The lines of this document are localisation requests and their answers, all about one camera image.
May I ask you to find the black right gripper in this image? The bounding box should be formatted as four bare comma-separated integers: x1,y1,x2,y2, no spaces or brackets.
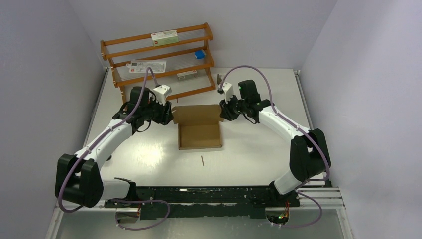
219,93,248,121

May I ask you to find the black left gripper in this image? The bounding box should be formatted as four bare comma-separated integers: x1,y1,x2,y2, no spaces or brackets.
141,95,174,125

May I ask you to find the brown cardboard box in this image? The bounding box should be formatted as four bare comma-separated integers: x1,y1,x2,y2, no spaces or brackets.
172,104,223,150

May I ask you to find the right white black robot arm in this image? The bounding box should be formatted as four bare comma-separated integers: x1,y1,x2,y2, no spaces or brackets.
218,80,330,206

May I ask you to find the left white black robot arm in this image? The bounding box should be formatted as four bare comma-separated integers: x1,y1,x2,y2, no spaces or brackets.
55,85,174,212

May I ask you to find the grey white small box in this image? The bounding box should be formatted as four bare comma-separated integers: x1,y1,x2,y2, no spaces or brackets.
177,70,198,81

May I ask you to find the blue small box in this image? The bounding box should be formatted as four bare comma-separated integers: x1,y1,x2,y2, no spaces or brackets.
194,49,207,60

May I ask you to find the green white box top shelf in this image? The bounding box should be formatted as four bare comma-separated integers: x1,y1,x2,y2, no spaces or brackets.
151,30,179,47

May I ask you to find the white flat blister package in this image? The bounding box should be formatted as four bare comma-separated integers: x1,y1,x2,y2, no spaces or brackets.
125,60,167,73

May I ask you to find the orange wooden shelf rack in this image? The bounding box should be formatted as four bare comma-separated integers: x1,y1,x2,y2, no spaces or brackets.
100,22,216,102

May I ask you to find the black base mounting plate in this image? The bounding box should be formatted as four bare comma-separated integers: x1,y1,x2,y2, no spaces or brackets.
104,186,300,220

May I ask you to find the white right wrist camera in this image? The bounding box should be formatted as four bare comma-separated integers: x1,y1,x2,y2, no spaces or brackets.
217,82,234,104

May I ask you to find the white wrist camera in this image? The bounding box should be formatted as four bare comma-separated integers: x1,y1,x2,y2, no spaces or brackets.
152,85,172,106
217,82,234,104

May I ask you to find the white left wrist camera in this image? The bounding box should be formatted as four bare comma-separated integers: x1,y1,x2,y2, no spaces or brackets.
152,85,172,106

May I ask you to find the aluminium rail frame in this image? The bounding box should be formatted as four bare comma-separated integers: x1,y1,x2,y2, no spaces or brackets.
44,67,355,239

